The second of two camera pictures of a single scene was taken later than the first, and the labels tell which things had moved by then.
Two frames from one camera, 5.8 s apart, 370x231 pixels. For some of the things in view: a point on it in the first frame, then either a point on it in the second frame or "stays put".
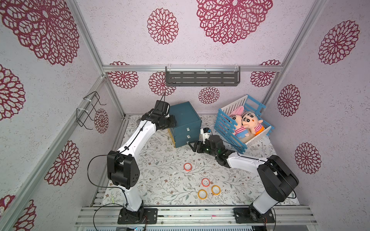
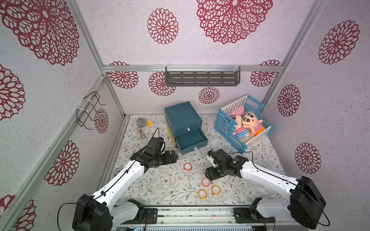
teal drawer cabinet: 188,124 stays put
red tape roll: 205,182 stays put
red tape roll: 188,167 stays put
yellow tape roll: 216,189 stays put
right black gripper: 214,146 -> 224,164
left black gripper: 172,122 -> 168,159
